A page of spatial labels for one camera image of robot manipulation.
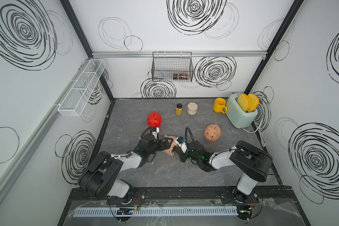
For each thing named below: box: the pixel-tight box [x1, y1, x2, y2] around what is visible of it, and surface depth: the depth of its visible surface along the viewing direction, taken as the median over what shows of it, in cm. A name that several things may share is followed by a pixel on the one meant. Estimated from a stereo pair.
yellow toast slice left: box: [237, 93, 251, 113], surface depth 93 cm
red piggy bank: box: [146, 111, 162, 128], surface depth 98 cm
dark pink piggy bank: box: [203, 123, 222, 142], surface depth 91 cm
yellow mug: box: [212, 97, 228, 114], surface depth 110 cm
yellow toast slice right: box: [248, 93, 260, 112], surface depth 92 cm
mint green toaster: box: [225, 93, 259, 129], surface depth 99 cm
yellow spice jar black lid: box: [175, 103, 183, 117], surface depth 106 cm
